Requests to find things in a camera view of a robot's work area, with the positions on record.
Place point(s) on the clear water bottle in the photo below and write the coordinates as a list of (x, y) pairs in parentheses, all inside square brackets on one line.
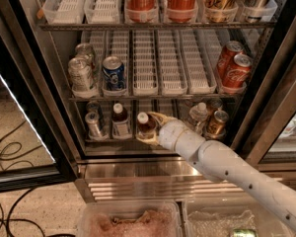
[(197, 117)]

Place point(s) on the red cola can front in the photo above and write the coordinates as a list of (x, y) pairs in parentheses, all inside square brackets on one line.
[(237, 71)]

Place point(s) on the white can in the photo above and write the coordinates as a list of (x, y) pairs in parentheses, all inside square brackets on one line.
[(80, 72), (86, 50)]

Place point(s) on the gold can bottom front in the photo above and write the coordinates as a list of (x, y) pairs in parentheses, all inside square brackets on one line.
[(217, 122)]

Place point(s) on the top wire shelf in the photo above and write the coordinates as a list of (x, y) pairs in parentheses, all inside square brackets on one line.
[(152, 26)]

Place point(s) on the silver can bottom rear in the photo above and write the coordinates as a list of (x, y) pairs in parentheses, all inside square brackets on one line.
[(94, 106)]

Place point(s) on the clear bin bubble wrap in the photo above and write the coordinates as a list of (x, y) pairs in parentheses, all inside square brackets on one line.
[(225, 215)]

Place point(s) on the gold can bottom rear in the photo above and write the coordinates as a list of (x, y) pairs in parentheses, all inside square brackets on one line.
[(214, 105)]

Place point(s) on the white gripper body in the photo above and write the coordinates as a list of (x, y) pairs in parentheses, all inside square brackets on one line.
[(169, 133)]

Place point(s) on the brown bottle white cap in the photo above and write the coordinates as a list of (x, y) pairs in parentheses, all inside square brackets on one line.
[(120, 122), (146, 125)]

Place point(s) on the clear bin pink contents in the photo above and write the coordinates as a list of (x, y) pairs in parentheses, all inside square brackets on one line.
[(131, 218)]

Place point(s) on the red cola can rear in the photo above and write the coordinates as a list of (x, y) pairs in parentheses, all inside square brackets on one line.
[(229, 50)]

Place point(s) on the middle wire shelf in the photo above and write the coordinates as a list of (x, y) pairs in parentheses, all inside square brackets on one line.
[(155, 97)]

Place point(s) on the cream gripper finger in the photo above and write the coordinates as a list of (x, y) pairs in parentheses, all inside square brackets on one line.
[(151, 140), (160, 118)]

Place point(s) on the metal fridge base grille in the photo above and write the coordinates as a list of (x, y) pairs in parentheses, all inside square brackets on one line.
[(159, 178)]

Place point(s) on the white can middle front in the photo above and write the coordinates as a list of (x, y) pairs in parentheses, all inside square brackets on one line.
[(80, 72)]

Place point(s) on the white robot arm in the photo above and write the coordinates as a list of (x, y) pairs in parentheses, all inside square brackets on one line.
[(217, 162)]

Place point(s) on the blue pepsi can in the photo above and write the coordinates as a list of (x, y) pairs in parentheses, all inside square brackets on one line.
[(113, 71)]

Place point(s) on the white tray top left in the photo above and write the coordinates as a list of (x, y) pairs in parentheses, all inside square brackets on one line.
[(64, 11)]

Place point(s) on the glass fridge door left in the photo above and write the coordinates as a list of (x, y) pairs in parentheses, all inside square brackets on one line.
[(38, 144)]

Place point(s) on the silver can bottom front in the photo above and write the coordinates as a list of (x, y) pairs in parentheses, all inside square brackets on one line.
[(94, 125)]

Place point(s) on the wire shelf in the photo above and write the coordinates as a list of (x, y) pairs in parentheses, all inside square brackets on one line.
[(152, 26), (155, 97)]

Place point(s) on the white tray middle centre right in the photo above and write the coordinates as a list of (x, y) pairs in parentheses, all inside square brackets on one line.
[(171, 68)]

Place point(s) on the green can in bin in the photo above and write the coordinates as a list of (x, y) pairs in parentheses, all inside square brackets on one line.
[(243, 233)]

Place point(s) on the white can middle rear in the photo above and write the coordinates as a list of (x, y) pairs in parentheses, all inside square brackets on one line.
[(86, 50)]

